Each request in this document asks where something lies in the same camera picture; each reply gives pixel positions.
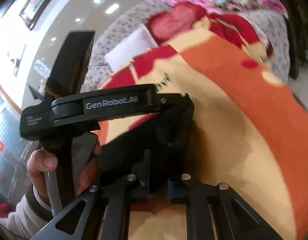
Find person's left forearm sleeve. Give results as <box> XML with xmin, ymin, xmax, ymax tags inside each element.
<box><xmin>0</xmin><ymin>185</ymin><xmax>53</xmax><ymax>239</ymax></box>

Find red heart cushion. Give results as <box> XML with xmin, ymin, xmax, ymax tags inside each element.
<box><xmin>145</xmin><ymin>2</ymin><xmax>207</xmax><ymax>44</ymax></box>

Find red yellow patterned blanket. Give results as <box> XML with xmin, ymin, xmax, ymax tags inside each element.
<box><xmin>103</xmin><ymin>14</ymin><xmax>308</xmax><ymax>239</ymax></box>

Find white pillow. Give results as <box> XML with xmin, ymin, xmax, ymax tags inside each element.
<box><xmin>104</xmin><ymin>24</ymin><xmax>158</xmax><ymax>72</ymax></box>

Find framed wall picture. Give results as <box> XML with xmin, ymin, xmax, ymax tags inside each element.
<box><xmin>19</xmin><ymin>0</ymin><xmax>51</xmax><ymax>30</ymax></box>

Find person's left hand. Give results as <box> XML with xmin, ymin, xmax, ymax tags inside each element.
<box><xmin>26</xmin><ymin>139</ymin><xmax>103</xmax><ymax>204</ymax></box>

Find floral grey quilt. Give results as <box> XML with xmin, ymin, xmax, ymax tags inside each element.
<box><xmin>81</xmin><ymin>0</ymin><xmax>172</xmax><ymax>92</ymax></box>

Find black pants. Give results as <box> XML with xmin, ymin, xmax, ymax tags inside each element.
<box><xmin>98</xmin><ymin>94</ymin><xmax>194</xmax><ymax>197</ymax></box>

